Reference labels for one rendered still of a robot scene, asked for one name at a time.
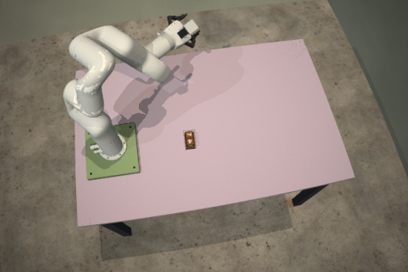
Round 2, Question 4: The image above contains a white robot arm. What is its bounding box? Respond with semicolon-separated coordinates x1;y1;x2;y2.
64;25;175;161

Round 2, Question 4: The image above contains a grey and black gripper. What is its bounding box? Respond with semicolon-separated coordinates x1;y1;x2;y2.
161;14;200;50

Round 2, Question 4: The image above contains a brown wooden number cube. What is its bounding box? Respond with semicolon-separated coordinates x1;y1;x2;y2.
186;131;193;139
186;138;194;147

